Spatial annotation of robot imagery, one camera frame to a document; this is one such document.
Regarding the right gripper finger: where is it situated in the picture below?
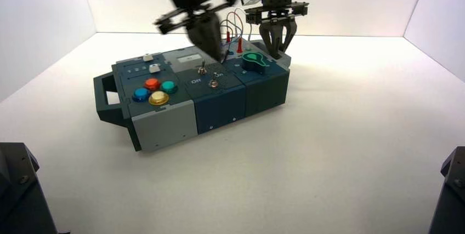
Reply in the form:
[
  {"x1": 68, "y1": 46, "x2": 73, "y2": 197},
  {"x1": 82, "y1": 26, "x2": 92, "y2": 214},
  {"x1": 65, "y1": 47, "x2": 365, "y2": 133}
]
[
  {"x1": 259, "y1": 21, "x2": 279, "y2": 60},
  {"x1": 277, "y1": 19, "x2": 298, "y2": 58}
]

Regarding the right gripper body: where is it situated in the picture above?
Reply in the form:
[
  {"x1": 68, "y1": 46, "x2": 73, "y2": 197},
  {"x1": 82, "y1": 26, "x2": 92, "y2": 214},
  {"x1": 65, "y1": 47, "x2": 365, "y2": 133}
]
[{"x1": 245, "y1": 0, "x2": 310, "y2": 25}]

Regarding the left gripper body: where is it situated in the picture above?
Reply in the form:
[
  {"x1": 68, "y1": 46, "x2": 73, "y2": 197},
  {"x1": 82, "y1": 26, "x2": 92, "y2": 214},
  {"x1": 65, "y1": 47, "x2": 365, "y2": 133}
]
[{"x1": 155, "y1": 0, "x2": 239, "y2": 35}]

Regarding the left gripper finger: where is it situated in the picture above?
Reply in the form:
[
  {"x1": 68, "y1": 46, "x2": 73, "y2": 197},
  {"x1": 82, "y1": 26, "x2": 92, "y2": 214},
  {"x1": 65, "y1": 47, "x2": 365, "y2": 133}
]
[
  {"x1": 202, "y1": 10, "x2": 226, "y2": 63},
  {"x1": 185, "y1": 15, "x2": 224, "y2": 63}
]

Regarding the blue grey control box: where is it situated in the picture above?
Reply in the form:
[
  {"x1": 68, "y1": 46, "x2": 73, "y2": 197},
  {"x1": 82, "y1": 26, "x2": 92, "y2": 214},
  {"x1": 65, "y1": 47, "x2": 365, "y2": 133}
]
[{"x1": 93, "y1": 39, "x2": 292, "y2": 152}]

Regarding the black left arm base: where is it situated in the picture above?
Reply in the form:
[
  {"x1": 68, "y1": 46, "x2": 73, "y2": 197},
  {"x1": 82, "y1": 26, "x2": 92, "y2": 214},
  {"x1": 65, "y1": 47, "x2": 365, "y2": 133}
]
[{"x1": 0, "y1": 142, "x2": 59, "y2": 234}]

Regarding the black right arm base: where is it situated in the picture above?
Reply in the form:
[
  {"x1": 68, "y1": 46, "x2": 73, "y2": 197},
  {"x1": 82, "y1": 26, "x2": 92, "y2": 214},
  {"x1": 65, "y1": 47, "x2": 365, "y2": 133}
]
[{"x1": 428, "y1": 146, "x2": 465, "y2": 234}]

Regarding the green black rotary knob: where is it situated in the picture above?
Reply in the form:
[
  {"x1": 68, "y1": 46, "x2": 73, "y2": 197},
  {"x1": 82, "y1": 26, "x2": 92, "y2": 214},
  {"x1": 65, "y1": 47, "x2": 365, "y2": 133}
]
[{"x1": 241, "y1": 51, "x2": 270, "y2": 75}]

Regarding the teal round push button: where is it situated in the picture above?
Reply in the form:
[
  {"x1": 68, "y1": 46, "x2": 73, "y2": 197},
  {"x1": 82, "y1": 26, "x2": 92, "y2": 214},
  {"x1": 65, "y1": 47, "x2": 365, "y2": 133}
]
[{"x1": 160, "y1": 81, "x2": 179, "y2": 94}]

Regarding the red round push button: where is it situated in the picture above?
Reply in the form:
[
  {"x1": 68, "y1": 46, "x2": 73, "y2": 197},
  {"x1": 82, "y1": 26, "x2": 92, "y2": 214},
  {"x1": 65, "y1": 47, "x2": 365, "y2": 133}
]
[{"x1": 144, "y1": 78, "x2": 162, "y2": 91}]

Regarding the yellow round push button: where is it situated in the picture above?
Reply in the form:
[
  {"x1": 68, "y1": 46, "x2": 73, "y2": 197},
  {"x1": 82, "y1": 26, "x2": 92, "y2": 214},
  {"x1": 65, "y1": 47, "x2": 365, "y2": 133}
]
[{"x1": 148, "y1": 91, "x2": 170, "y2": 106}]

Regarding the blue round push button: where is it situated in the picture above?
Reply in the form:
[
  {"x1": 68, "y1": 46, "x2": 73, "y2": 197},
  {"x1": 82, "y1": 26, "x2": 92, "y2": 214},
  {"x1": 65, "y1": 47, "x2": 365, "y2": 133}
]
[{"x1": 132, "y1": 87, "x2": 151, "y2": 102}]

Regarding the red jumper wire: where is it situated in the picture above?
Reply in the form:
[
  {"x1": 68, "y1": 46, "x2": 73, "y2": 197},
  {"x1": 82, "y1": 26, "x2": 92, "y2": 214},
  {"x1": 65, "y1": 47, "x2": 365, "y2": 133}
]
[{"x1": 225, "y1": 12, "x2": 243, "y2": 41}]

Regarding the blue jumper wire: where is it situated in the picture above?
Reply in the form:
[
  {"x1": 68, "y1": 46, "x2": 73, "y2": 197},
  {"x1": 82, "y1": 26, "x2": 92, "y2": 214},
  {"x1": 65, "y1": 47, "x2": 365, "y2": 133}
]
[{"x1": 220, "y1": 23, "x2": 239, "y2": 42}]

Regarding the white jumper wire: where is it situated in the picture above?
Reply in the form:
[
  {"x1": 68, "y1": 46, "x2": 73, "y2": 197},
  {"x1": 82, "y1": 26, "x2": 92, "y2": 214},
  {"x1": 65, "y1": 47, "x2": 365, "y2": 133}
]
[{"x1": 233, "y1": 6, "x2": 252, "y2": 41}]

